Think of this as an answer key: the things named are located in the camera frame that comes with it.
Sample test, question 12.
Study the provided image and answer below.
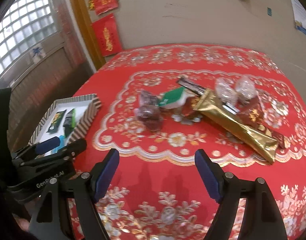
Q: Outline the purple candy bag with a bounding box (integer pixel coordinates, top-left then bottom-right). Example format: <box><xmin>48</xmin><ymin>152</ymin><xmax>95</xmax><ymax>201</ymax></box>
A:
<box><xmin>134</xmin><ymin>90</ymin><xmax>163</xmax><ymax>132</ymax></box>

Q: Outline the brown metal gate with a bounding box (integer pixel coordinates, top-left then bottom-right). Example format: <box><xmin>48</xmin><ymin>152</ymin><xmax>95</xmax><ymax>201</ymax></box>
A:
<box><xmin>0</xmin><ymin>32</ymin><xmax>92</xmax><ymax>151</ymax></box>

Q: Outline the wooden door frame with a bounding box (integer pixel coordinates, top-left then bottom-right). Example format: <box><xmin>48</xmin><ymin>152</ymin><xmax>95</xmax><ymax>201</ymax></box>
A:
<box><xmin>70</xmin><ymin>0</ymin><xmax>106</xmax><ymax>72</ymax></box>

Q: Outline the dark green snack packet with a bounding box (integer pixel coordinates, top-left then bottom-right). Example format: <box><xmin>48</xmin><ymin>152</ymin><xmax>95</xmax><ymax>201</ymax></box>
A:
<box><xmin>47</xmin><ymin>110</ymin><xmax>66</xmax><ymax>134</ymax></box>

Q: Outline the green white small box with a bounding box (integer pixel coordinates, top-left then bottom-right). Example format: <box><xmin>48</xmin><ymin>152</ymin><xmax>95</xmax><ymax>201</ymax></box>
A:
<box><xmin>158</xmin><ymin>87</ymin><xmax>190</xmax><ymax>109</ymax></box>

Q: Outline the black green snack packet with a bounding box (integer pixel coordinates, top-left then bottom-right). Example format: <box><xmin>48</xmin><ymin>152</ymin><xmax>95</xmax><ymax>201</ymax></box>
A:
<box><xmin>63</xmin><ymin>108</ymin><xmax>76</xmax><ymax>138</ymax></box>

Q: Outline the gold foil snack bag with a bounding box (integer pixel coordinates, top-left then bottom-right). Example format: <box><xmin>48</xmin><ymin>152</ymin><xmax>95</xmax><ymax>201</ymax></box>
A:
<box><xmin>192</xmin><ymin>89</ymin><xmax>278</xmax><ymax>164</ymax></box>

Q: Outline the red floral tablecloth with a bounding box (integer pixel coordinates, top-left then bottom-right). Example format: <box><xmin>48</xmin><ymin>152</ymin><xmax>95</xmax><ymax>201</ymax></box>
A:
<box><xmin>75</xmin><ymin>44</ymin><xmax>306</xmax><ymax>239</ymax></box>

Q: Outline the dark brown chocolate bar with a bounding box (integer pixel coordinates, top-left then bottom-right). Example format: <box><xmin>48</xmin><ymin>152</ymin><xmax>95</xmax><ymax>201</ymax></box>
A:
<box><xmin>176</xmin><ymin>77</ymin><xmax>206</xmax><ymax>96</ymax></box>

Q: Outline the clear bag of candies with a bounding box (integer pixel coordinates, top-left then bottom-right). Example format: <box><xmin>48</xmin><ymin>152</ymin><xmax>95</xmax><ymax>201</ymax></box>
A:
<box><xmin>215</xmin><ymin>77</ymin><xmax>238</xmax><ymax>106</ymax></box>

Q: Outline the lower red paper poster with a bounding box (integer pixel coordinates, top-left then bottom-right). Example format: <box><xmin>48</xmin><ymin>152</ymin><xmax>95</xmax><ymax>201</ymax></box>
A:
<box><xmin>92</xmin><ymin>13</ymin><xmax>123</xmax><ymax>57</ymax></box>

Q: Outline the red foil snack packet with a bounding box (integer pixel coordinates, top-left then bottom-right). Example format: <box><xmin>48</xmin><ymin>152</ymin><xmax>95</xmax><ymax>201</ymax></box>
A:
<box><xmin>237</xmin><ymin>96</ymin><xmax>286</xmax><ymax>150</ymax></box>

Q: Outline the glass block window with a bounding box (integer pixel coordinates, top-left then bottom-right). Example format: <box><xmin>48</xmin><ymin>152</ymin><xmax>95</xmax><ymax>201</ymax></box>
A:
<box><xmin>0</xmin><ymin>0</ymin><xmax>57</xmax><ymax>77</ymax></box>

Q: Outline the red gold candy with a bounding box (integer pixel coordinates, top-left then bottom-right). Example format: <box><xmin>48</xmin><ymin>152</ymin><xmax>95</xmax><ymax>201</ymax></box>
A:
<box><xmin>181</xmin><ymin>96</ymin><xmax>200</xmax><ymax>118</ymax></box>

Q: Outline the light blue snack packet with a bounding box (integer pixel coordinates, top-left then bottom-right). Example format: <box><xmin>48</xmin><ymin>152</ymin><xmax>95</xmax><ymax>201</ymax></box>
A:
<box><xmin>51</xmin><ymin>135</ymin><xmax>67</xmax><ymax>155</ymax></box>

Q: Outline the striped white snack tray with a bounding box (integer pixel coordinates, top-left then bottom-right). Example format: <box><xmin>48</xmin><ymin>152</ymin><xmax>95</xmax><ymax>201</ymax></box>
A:
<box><xmin>28</xmin><ymin>94</ymin><xmax>101</xmax><ymax>156</ymax></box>

